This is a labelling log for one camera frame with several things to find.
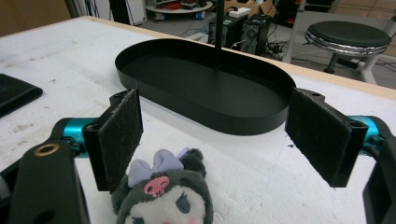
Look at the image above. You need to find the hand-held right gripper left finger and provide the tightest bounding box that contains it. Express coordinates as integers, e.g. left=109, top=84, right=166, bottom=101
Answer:
left=81, top=88, right=144, bottom=194

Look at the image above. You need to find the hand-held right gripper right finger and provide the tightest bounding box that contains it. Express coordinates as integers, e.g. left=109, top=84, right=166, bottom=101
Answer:
left=284, top=87, right=370, bottom=189

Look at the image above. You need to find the grey plush doll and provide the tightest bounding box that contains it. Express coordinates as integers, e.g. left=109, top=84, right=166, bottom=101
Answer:
left=110, top=147, right=215, bottom=224

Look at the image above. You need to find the black oval tray with pole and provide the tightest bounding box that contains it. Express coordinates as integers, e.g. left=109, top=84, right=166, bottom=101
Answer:
left=114, top=0, right=297, bottom=136

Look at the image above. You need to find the round black stool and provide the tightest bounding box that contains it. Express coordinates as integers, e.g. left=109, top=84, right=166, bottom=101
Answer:
left=304, top=20, right=393, bottom=84

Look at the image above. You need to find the black cloth pad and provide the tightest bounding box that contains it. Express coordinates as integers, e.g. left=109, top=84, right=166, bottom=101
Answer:
left=0, top=73, right=44, bottom=119

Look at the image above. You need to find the black computer tower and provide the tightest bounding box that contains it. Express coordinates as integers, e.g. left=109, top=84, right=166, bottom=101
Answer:
left=207, top=14, right=248, bottom=49
left=238, top=13, right=273, bottom=57

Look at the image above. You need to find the round white table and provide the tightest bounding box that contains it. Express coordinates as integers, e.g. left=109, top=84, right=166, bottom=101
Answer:
left=145, top=0, right=215, bottom=15

